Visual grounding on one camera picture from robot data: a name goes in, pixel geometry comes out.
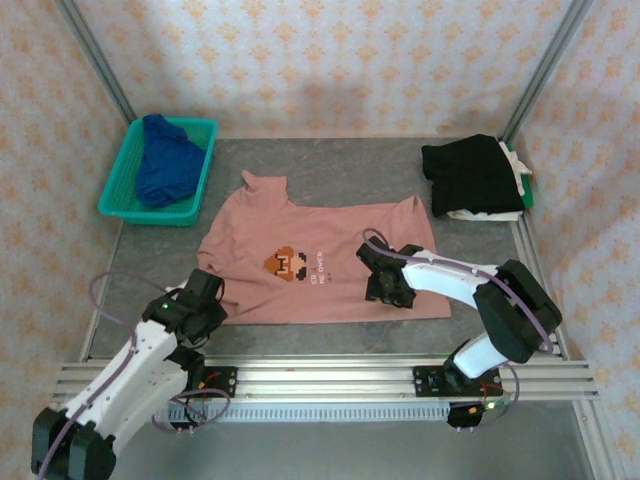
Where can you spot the pink printed t-shirt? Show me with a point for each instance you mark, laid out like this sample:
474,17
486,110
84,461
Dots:
320,235

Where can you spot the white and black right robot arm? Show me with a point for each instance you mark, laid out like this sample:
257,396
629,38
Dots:
440,280

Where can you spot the black folded t-shirt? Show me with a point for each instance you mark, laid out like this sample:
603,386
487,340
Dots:
470,175

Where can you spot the green plastic basket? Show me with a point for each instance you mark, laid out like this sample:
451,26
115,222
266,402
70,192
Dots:
120,195

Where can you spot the black connector board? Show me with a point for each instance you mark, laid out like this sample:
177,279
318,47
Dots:
462,417

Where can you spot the blue t-shirt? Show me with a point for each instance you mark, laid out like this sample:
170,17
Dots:
167,170

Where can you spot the green folded t-shirt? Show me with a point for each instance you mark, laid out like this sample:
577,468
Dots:
530,197

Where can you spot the white folded t-shirt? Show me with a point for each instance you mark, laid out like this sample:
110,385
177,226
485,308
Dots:
520,167

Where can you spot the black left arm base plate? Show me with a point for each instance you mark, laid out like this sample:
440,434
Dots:
227,382

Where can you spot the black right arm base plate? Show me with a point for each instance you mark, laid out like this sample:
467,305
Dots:
425,382

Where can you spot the long aluminium mounting rail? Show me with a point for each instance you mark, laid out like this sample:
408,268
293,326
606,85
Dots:
325,380

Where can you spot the aluminium frame leg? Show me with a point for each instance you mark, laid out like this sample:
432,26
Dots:
597,440

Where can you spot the aluminium frame post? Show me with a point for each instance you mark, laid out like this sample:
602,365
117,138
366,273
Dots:
95,55
547,55

